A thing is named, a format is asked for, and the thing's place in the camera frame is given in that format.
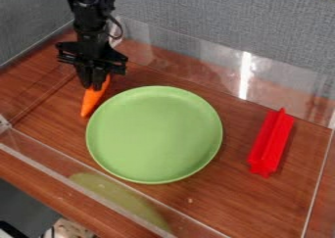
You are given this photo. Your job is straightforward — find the orange toy carrot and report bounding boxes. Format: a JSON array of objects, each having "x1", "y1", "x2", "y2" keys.
[{"x1": 80, "y1": 76, "x2": 110, "y2": 118}]

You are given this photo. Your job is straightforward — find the clear acrylic barrier wall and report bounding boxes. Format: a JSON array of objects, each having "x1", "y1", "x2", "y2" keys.
[{"x1": 0, "y1": 20, "x2": 335, "y2": 238}]

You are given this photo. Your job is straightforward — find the red plastic block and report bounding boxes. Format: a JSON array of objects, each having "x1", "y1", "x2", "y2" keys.
[{"x1": 247, "y1": 108, "x2": 295, "y2": 177}]

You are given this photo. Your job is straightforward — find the green round plate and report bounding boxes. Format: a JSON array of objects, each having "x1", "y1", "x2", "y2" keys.
[{"x1": 86, "y1": 86, "x2": 224, "y2": 184}]

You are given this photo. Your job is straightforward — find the black cable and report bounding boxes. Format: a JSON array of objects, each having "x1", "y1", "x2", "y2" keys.
[{"x1": 104, "y1": 15, "x2": 126, "y2": 40}]

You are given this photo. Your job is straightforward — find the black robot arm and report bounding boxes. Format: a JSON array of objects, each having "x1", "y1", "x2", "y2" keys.
[{"x1": 55, "y1": 0, "x2": 128, "y2": 91}]

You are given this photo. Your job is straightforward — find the clear acrylic corner bracket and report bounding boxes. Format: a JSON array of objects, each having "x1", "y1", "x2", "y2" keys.
[{"x1": 107, "y1": 16, "x2": 123, "y2": 47}]

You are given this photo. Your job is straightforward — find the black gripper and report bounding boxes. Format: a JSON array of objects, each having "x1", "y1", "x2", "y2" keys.
[{"x1": 56, "y1": 36, "x2": 128, "y2": 91}]

